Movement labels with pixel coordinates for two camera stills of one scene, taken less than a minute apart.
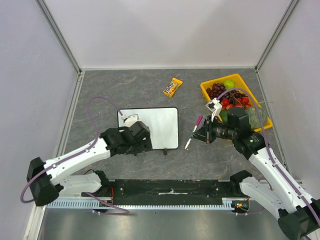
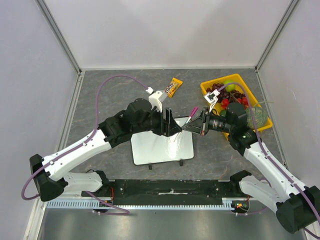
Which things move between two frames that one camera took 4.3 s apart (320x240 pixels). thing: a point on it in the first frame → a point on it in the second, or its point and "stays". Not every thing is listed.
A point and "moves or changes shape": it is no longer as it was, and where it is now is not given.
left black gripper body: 144,145 → 166,129
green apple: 229,83 stays
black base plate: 168,191 stays
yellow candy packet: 172,88 stays
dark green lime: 224,115 stays
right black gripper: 208,131 → 204,123
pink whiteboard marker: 197,124 → 187,121
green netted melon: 253,117 stays
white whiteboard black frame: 163,123 moves or changes shape
